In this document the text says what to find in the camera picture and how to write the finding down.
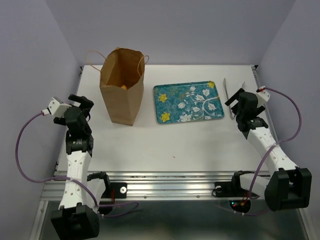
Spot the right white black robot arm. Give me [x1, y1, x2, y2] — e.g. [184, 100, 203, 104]
[225, 86, 312, 212]

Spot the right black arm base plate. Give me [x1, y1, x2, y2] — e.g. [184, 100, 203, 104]
[212, 180, 266, 199]

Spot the teal floral tray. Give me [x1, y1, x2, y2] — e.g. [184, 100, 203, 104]
[153, 81, 225, 125]

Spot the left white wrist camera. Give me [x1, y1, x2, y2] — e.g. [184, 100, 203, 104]
[41, 97, 71, 118]

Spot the aluminium front rail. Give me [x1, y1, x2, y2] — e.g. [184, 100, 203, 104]
[41, 170, 276, 202]

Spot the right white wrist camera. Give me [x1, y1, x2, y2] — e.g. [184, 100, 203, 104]
[256, 86, 271, 105]

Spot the brown paper bag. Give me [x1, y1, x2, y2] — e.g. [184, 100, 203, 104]
[94, 47, 149, 126]

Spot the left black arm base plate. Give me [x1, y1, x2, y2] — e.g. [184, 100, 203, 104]
[101, 182, 128, 201]

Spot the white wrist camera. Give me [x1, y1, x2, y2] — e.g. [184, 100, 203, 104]
[41, 97, 71, 118]
[256, 86, 271, 105]

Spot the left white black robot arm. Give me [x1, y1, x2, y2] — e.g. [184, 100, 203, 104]
[47, 94, 111, 240]

